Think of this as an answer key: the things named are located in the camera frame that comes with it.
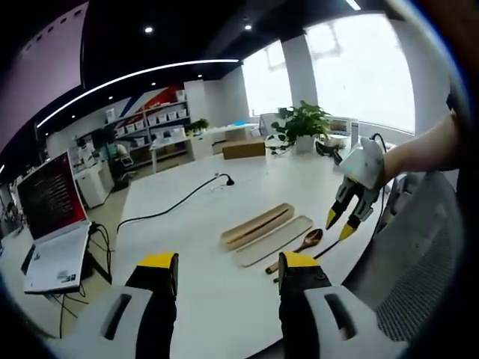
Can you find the wooden spoon utensil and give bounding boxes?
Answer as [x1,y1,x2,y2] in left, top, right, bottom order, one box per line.
[265,227,324,274]

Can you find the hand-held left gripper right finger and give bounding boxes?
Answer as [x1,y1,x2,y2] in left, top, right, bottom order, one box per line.
[277,251,409,359]

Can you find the beige cutlery case base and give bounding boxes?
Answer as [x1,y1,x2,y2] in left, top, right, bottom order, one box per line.
[220,202,295,253]

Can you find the white cabinet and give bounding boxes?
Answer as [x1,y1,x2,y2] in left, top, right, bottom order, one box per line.
[73,163,114,209]

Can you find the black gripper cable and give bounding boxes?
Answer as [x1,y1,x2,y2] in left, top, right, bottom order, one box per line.
[368,132,398,233]

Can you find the white laptop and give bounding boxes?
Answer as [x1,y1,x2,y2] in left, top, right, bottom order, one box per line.
[16,150,94,295]

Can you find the black table cable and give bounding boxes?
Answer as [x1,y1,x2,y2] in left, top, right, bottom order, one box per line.
[116,172,237,235]

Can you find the grey mesh office chair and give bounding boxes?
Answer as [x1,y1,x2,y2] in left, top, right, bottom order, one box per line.
[344,171,462,343]

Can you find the white upright board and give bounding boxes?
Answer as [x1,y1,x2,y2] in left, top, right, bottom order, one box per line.
[349,118,361,150]

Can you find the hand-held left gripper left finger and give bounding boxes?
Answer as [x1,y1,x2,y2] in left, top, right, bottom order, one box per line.
[61,252,180,359]

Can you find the black headset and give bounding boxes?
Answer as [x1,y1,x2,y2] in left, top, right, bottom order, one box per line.
[315,138,344,159]

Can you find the green potted plant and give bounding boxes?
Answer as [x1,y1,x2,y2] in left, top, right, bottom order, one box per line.
[270,99,333,155]

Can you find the black laptop cables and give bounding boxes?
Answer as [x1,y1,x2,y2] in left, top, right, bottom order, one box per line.
[55,221,114,319]

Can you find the beige cutlery case lid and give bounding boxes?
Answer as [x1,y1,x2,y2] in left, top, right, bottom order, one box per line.
[234,214,314,268]

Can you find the small green plant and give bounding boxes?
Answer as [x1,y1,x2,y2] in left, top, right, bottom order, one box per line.
[184,118,210,136]

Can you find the brown cardboard box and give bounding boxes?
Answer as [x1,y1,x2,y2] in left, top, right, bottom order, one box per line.
[222,141,267,162]

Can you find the large hanging display screen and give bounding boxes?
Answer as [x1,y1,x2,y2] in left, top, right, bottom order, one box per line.
[0,0,91,126]

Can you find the storage shelf with white bins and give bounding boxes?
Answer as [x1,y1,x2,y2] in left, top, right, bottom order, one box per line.
[103,97,189,166]

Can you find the person's black sleeve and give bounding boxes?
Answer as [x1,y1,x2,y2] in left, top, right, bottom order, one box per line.
[385,0,479,115]

